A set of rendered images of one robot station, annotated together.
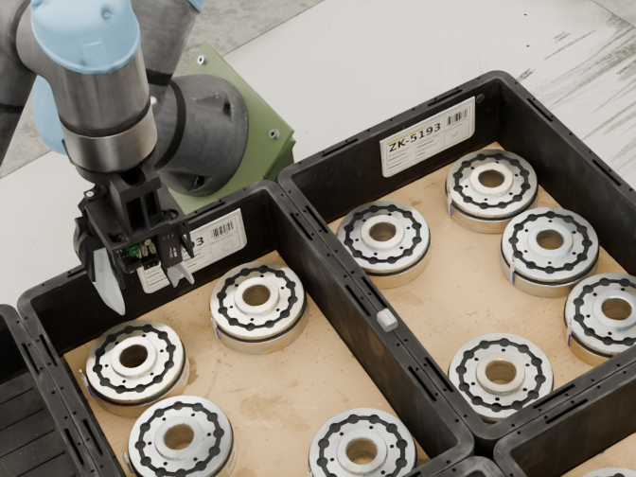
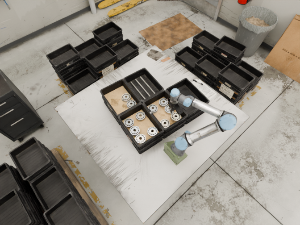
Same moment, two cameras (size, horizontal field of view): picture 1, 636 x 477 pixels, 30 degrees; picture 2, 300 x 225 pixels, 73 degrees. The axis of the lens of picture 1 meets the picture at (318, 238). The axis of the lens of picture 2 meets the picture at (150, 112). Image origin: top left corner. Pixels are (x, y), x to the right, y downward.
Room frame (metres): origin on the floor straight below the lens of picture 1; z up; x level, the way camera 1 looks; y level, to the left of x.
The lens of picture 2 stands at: (1.71, -0.26, 2.70)
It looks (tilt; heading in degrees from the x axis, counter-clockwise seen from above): 59 degrees down; 169
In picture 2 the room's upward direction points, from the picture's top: 1 degrees counter-clockwise
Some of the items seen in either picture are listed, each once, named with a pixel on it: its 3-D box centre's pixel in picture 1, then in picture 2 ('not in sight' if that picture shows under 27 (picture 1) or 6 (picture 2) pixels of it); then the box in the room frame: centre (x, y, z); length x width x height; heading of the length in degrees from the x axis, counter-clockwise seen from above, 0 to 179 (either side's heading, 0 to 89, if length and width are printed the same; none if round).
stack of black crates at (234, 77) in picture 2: not in sight; (231, 85); (0.13, 1.25, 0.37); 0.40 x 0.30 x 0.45; 30
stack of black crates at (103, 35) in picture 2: not in sight; (109, 41); (-1.18, -0.38, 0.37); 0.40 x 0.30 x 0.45; 120
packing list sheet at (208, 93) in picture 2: not in sight; (201, 90); (0.35, 0.65, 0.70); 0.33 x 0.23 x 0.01; 30
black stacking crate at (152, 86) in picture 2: not in sight; (143, 87); (0.28, -0.06, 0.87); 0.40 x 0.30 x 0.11; 23
